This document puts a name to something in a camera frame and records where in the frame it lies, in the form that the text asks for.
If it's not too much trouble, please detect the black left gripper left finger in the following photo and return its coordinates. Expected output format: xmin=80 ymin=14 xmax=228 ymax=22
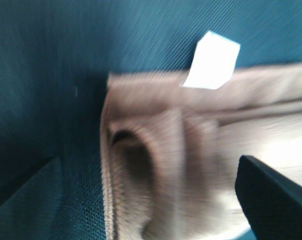
xmin=0 ymin=157 xmax=63 ymax=240

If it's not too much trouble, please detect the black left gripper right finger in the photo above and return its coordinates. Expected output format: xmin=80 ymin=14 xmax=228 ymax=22
xmin=235 ymin=155 xmax=302 ymax=240

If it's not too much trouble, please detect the brown microfibre towel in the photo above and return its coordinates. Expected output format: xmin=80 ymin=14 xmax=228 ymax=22
xmin=100 ymin=30 xmax=302 ymax=240

